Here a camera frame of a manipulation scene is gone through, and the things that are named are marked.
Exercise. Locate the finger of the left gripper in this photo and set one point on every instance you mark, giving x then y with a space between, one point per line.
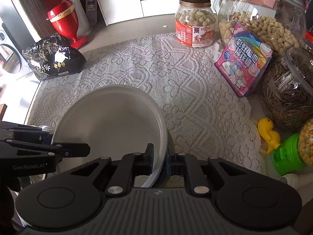
66 150
24 133

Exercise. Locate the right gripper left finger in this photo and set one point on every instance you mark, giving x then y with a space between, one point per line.
130 166

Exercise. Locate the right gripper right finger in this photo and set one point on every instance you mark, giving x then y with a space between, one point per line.
189 167

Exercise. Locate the white paper bowl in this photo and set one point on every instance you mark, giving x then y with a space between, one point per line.
115 120

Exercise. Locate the white lace tablecloth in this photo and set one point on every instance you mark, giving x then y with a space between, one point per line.
203 115

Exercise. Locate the washing machine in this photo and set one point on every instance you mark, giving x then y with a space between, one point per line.
13 64

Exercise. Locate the black plum snack bag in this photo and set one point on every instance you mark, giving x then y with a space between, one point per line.
52 57

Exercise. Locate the yellow rubber duck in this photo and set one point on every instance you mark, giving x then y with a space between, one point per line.
271 137

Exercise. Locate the green lid candy jar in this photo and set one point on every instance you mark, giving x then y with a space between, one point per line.
295 153

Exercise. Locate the pink marshmallow bag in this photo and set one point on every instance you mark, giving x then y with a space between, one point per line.
244 60

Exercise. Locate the sunflower seed jar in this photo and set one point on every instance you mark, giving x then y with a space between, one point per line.
286 97

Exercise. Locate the peanut jar red label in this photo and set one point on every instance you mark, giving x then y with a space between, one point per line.
195 23

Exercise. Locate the large clear peanut jar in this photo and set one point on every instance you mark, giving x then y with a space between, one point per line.
279 23

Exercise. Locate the red pedestal trash bin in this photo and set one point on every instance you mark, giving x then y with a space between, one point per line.
63 17

